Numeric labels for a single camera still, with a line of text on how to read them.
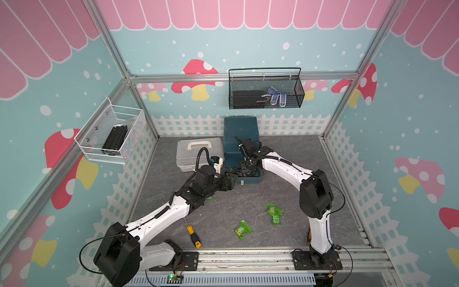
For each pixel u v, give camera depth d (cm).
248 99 87
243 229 81
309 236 64
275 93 89
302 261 74
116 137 71
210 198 92
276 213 86
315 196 51
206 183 62
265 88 92
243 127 94
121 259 40
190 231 81
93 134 68
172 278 73
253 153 68
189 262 75
